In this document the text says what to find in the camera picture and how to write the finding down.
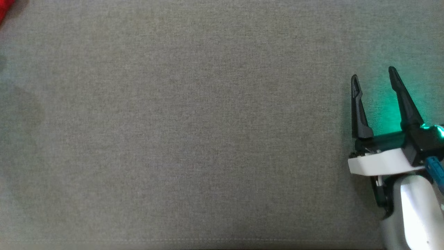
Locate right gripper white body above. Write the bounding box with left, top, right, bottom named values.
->
left=348, top=131, right=426, bottom=176

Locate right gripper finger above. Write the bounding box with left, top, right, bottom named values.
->
left=388, top=66, right=425, bottom=134
left=351, top=74, right=375, bottom=140

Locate red basketball jersey white lining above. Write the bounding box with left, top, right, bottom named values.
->
left=0, top=0, right=16, bottom=27

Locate grey fabric sofa chaise seat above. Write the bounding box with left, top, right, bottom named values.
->
left=0, top=0, right=444, bottom=250

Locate blue plug right camera cable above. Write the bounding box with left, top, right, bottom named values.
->
left=425, top=156, right=444, bottom=195

